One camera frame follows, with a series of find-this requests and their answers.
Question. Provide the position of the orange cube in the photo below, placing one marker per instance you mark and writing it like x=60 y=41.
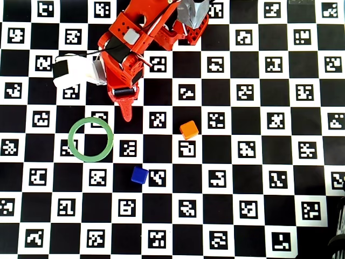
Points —
x=189 y=129

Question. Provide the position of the red robot arm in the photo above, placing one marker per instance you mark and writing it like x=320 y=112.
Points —
x=164 y=40

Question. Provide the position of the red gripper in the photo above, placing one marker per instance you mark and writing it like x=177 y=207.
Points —
x=123 y=91

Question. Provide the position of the grey duct tape wad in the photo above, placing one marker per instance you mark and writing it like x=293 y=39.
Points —
x=191 y=13

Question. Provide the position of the black white marker mat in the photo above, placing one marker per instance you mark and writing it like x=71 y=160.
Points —
x=242 y=183

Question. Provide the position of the blue cube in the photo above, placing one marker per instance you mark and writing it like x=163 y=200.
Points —
x=139 y=174

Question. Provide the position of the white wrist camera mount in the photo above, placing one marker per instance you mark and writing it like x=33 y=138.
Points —
x=78 y=71

